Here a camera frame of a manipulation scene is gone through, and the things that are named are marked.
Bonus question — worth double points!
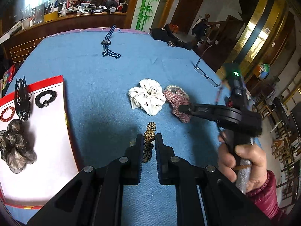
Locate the red bead bracelet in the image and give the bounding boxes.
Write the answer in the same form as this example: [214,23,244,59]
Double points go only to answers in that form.
[0,105,16,123]

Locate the white pearl bracelet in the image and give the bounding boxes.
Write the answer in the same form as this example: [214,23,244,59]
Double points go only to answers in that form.
[165,84,189,97]

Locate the red polka dot scrunchie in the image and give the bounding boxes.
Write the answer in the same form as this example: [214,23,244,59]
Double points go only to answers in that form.
[226,97,234,108]

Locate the blue striped watch strap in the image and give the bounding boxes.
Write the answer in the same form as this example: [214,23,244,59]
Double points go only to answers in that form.
[100,24,122,60]

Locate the grey organza scrunchie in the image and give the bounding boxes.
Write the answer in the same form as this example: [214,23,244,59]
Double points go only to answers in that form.
[1,119,37,174]

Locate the red gift box tray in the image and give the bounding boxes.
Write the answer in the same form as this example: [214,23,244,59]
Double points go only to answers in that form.
[1,76,80,209]

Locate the white dotted scrunchie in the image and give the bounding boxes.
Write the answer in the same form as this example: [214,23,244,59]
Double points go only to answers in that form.
[128,79,166,116]

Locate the red plaid scrunchie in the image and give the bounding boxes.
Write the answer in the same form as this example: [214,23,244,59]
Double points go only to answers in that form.
[163,85,191,123]

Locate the person's right hand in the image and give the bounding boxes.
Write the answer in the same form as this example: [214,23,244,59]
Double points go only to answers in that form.
[218,135,267,192]

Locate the gold brown bead bracelet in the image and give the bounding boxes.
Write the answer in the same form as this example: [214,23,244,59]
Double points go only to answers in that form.
[142,121,157,163]

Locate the blue table cloth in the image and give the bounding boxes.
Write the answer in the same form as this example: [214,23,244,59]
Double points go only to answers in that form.
[16,31,229,168]

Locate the black bead bracelet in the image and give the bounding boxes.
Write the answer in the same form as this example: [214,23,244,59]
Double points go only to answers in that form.
[34,89,58,109]

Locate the red puffer sleeve forearm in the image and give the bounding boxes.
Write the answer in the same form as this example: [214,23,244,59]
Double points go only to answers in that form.
[246,170,287,225]

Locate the blue frame eyeglasses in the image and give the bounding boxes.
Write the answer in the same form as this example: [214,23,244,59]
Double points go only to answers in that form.
[194,56,222,88]

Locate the brown beaded hair claw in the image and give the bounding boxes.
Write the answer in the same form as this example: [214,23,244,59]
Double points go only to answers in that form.
[14,76,31,121]

